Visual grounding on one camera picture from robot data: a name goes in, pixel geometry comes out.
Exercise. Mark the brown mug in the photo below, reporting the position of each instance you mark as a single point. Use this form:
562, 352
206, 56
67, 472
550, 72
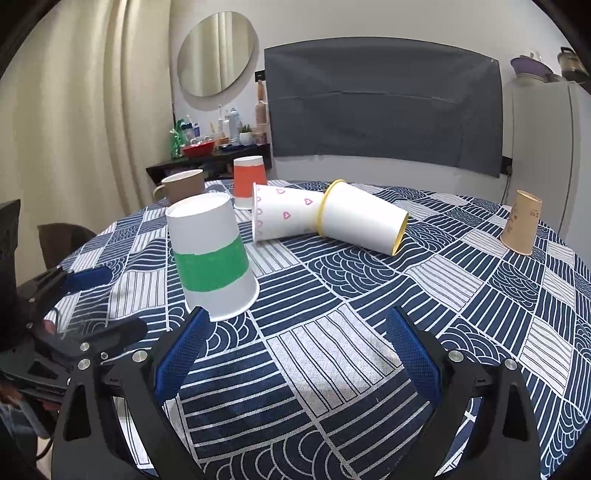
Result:
184, 187

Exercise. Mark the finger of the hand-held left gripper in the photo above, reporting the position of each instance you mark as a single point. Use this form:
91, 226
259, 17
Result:
121, 331
90, 278

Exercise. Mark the small potted plant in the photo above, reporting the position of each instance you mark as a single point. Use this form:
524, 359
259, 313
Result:
246, 135

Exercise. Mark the blue white patterned tablecloth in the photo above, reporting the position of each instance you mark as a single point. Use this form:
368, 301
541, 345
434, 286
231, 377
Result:
323, 323

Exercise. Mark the wooden bottle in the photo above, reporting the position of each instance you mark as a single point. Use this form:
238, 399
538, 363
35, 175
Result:
262, 108

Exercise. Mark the white cup with green band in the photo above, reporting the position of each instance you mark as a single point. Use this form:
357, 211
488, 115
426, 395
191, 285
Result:
210, 272

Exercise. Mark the white cup with pink hearts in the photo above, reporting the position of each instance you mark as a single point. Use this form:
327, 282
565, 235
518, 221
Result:
281, 212

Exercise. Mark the clear bottle with blue cap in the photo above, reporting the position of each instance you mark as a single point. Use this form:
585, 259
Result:
189, 128

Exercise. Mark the purple basin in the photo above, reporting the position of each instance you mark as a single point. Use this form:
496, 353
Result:
528, 67

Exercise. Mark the red bowl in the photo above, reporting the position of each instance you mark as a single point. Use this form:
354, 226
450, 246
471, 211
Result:
198, 149

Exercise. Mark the dark glass jar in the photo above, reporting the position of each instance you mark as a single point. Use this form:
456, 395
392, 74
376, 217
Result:
572, 67

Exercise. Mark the brown chair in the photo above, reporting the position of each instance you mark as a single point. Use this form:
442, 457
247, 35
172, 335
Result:
60, 240

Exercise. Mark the white refrigerator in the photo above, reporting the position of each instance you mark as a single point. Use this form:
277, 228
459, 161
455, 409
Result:
540, 138

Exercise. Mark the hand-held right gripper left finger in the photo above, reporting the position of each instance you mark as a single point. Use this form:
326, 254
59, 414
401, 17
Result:
181, 357

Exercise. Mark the cream curtain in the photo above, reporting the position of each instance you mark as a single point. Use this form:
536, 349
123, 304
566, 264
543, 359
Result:
69, 138

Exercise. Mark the green packet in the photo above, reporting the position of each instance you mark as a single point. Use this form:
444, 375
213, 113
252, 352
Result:
177, 138

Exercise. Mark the white cup with yellow rim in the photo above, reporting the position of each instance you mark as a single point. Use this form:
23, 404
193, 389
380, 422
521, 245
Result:
364, 217

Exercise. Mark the black wall socket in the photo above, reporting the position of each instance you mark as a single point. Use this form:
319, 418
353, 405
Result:
507, 166

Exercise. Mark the beige paper cup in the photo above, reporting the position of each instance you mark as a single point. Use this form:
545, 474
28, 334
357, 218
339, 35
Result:
521, 221

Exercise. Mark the dark side table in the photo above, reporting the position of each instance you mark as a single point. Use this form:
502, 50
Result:
207, 162

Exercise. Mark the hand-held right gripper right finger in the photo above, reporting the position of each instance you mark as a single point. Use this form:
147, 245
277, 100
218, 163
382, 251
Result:
415, 364

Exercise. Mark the oval wall mirror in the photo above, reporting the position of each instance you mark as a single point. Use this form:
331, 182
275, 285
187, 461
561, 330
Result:
217, 55

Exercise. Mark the orange paper cup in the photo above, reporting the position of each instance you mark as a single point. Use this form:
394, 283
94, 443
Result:
249, 182

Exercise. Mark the grey cloth cover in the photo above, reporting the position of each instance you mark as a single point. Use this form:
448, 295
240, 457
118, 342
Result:
383, 106

